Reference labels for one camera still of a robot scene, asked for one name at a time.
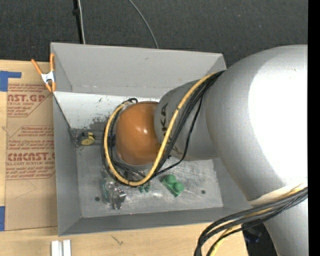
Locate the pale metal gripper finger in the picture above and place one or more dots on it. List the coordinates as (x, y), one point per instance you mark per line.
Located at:
(117, 204)
(119, 193)

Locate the green clear glass thing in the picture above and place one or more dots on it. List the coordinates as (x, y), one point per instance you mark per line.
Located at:
(105, 190)

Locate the green toy building block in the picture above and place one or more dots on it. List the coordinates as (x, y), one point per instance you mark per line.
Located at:
(172, 184)

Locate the yellow and black round thing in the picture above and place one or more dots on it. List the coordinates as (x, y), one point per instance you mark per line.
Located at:
(87, 141)

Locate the brown cardboard board, red print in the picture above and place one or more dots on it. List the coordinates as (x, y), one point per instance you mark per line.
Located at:
(30, 190)

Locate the grey metal bin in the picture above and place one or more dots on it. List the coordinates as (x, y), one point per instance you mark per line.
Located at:
(140, 72)

